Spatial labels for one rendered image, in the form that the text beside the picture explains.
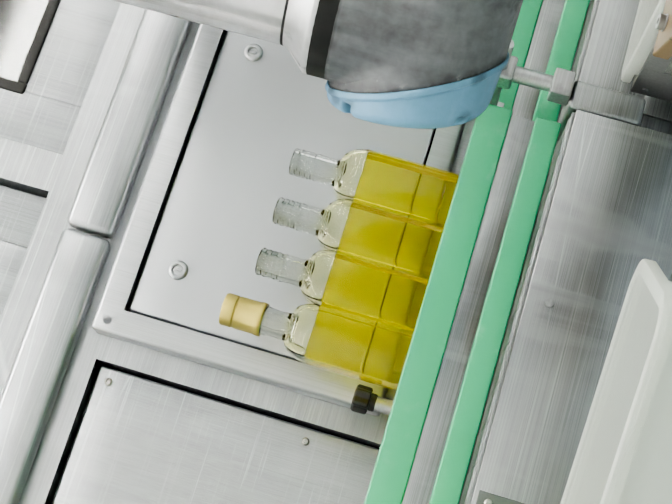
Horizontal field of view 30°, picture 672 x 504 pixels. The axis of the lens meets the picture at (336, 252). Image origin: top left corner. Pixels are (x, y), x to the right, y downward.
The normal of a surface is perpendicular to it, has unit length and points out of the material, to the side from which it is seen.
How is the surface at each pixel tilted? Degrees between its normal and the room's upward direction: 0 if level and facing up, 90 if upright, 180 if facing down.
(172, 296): 90
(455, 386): 90
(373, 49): 93
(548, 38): 90
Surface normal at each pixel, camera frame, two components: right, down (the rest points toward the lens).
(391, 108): -0.28, 0.39
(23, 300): -0.02, -0.27
